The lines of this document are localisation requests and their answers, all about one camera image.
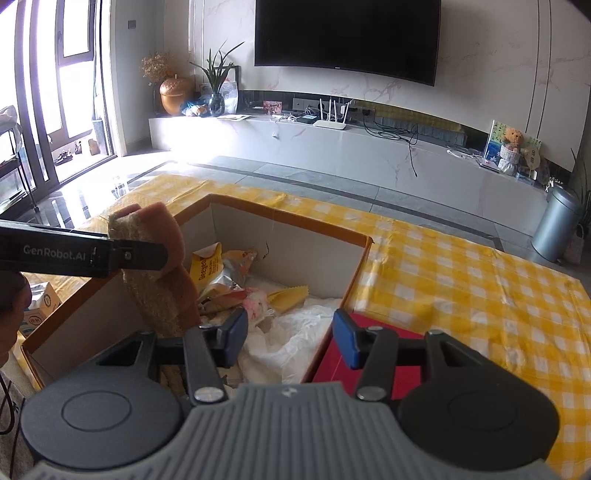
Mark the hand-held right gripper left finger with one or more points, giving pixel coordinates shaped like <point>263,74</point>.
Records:
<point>238,334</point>

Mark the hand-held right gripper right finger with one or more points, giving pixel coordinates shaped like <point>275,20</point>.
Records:
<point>346,339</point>

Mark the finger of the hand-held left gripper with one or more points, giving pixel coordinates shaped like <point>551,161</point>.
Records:
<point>138,256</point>

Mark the brown bread-shaped toy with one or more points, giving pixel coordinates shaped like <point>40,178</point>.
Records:
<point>152,295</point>

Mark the white plastic bag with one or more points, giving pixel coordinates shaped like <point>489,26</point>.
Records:
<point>295,337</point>

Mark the yellow cloth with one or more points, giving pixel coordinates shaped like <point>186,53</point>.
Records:
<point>288,299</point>

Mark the yellow white snack bag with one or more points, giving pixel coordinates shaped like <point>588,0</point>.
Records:
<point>207,265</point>

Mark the orange cardboard box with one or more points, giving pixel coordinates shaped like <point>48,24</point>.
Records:
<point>300,249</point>

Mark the person's left hand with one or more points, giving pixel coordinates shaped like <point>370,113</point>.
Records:
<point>11,332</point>

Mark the blue white carton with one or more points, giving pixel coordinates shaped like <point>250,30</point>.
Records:
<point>41,307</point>

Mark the red square box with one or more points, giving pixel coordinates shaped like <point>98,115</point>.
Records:
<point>408,376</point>

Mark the black metal rack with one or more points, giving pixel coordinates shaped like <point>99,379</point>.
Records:
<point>14,161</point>

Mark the pair of shoes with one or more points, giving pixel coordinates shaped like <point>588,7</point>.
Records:
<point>64,154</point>

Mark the yellow checked tablecloth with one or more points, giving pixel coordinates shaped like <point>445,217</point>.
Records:
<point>461,286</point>

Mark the blue snack bag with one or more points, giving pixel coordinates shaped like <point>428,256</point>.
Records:
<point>194,108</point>

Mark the brown acorn-shaped jar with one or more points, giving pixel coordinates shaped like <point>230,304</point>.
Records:
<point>174,99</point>

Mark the green plant in glass vase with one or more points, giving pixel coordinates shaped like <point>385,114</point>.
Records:
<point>216,104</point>

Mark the white marble television cabinet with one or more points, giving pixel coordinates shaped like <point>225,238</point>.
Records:
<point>346,157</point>

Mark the glass sliding door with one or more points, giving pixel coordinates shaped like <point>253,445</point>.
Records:
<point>69,69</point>

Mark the dried flower bunch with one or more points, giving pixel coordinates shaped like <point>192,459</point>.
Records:
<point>157,67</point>

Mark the pink photo card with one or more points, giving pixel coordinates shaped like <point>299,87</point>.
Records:
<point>273,107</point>

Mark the black set-top box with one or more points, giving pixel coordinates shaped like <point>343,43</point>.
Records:
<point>305,119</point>

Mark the white router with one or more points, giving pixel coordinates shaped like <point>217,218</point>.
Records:
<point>330,123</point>

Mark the grey metal trash can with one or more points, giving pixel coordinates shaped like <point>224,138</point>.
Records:
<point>556,226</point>

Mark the green printed card stand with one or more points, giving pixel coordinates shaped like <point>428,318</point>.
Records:
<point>493,143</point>

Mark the woven basket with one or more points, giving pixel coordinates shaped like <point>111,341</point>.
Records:
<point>576,249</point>

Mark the teddy bear in basket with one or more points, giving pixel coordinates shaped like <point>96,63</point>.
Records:
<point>511,147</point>

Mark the white round hand fan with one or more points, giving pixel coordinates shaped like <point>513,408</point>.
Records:
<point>533,161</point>

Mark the long-leaved potted plant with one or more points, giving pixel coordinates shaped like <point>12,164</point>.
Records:
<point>584,184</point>

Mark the black wall television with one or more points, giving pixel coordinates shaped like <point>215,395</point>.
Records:
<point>346,37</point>

